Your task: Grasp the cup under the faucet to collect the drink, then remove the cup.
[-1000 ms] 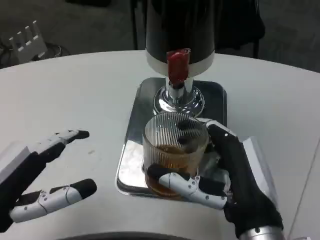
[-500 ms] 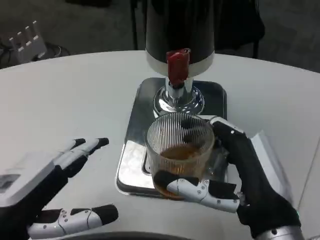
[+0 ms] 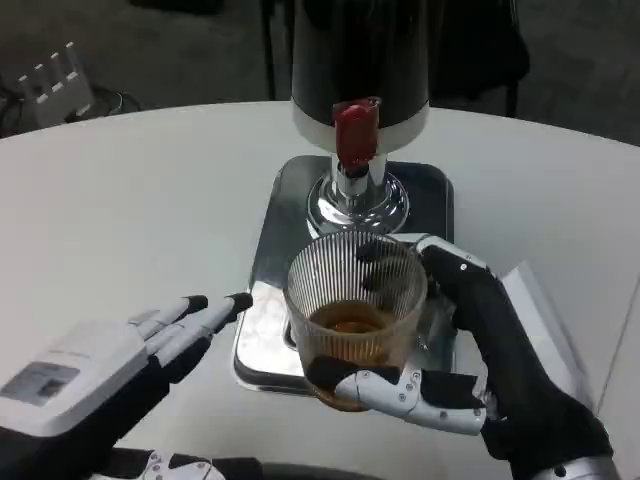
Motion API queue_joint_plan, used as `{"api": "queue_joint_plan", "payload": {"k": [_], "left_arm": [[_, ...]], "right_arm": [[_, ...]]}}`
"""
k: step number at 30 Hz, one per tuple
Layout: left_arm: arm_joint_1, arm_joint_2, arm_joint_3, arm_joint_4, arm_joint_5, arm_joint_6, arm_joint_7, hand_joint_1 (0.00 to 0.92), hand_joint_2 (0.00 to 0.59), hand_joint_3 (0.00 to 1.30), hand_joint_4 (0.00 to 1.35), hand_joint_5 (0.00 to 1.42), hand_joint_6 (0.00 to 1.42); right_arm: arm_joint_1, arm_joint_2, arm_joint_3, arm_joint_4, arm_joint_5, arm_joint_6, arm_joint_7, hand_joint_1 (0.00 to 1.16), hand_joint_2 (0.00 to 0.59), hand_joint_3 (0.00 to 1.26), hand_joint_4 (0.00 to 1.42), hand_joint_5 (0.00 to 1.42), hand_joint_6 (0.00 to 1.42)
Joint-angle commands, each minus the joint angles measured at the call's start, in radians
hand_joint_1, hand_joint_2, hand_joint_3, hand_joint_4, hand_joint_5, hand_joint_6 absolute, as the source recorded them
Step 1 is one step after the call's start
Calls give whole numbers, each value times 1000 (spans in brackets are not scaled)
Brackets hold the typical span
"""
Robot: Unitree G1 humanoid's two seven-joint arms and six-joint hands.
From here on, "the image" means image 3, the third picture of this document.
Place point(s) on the clear ribbed glass cup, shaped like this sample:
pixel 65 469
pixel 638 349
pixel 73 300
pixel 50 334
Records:
pixel 350 320

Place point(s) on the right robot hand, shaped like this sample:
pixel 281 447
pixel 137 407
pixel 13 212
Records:
pixel 515 360

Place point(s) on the silver right robot forearm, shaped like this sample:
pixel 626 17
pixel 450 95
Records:
pixel 575 465

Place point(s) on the steel drip tray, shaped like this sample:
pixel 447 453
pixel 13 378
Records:
pixel 440 200

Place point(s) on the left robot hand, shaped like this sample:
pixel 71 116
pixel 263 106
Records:
pixel 75 400

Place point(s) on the black drink dispenser chrome base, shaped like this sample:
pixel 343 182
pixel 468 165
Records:
pixel 360 50

